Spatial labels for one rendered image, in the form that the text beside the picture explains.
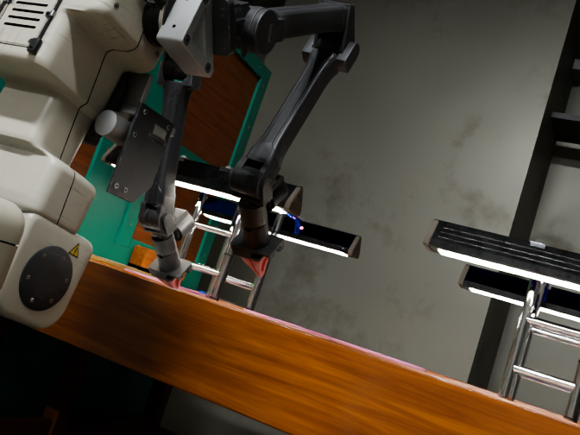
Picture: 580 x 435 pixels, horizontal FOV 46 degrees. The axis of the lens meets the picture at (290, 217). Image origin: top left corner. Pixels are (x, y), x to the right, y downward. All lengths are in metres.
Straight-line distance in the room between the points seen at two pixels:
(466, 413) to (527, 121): 2.54
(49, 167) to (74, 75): 0.15
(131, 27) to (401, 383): 0.76
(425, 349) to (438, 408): 2.18
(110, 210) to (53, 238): 1.31
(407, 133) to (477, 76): 0.46
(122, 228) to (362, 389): 1.38
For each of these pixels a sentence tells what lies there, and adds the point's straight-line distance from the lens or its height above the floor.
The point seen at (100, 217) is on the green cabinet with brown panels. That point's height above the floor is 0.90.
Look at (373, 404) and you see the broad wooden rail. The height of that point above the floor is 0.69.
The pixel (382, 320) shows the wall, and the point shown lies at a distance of 3.52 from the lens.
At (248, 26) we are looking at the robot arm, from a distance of 1.19.
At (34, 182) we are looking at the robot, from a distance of 1.10.
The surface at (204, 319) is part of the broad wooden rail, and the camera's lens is 1.44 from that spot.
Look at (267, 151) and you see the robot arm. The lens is 1.39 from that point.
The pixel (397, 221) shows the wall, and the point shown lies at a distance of 3.60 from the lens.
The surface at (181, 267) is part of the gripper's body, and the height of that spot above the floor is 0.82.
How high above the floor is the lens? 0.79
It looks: 8 degrees up
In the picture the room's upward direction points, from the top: 18 degrees clockwise
